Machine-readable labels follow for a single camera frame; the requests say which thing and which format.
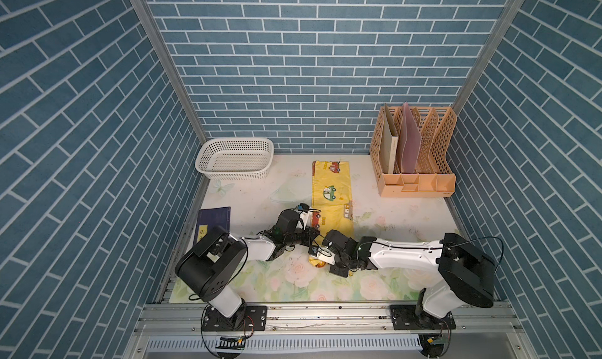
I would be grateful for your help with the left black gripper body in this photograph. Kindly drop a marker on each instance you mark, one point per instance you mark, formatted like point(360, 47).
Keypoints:
point(298, 237)

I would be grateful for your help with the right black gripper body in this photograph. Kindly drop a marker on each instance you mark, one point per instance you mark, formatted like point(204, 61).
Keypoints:
point(341, 263)

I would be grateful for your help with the yellow cartoon car pillowcase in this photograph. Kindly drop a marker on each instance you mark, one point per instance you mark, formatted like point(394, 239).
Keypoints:
point(332, 200)

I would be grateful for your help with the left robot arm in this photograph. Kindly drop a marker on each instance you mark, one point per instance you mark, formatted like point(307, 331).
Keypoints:
point(216, 260)

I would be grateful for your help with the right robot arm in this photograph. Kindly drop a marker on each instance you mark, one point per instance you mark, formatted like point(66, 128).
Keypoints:
point(464, 275)

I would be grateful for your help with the dark blue book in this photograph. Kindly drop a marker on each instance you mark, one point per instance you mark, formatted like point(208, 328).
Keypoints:
point(209, 218)

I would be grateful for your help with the white perforated plastic basket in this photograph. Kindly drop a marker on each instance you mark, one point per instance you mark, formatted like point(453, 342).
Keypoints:
point(235, 158)

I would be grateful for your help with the orange plastic file organizer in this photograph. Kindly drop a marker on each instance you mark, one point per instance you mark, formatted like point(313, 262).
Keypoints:
point(433, 177)

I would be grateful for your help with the beige folder in organizer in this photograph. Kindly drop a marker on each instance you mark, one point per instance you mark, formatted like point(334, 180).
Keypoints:
point(389, 143)

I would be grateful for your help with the pink folder in organizer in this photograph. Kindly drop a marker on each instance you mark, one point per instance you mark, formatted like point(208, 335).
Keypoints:
point(411, 140)

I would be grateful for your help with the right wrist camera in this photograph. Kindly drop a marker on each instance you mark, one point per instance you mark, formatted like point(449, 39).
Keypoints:
point(320, 256)

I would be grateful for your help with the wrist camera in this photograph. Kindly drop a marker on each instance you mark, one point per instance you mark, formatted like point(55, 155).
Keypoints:
point(320, 256)
point(304, 214)

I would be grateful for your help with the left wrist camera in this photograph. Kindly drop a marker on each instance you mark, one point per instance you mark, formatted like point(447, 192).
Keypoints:
point(304, 214)

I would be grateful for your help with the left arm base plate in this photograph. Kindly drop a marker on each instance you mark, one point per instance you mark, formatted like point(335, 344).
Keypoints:
point(247, 318)

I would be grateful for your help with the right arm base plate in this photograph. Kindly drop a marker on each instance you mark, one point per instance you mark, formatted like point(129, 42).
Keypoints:
point(411, 317)

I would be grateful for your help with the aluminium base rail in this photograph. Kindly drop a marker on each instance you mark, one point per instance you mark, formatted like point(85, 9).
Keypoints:
point(325, 318)

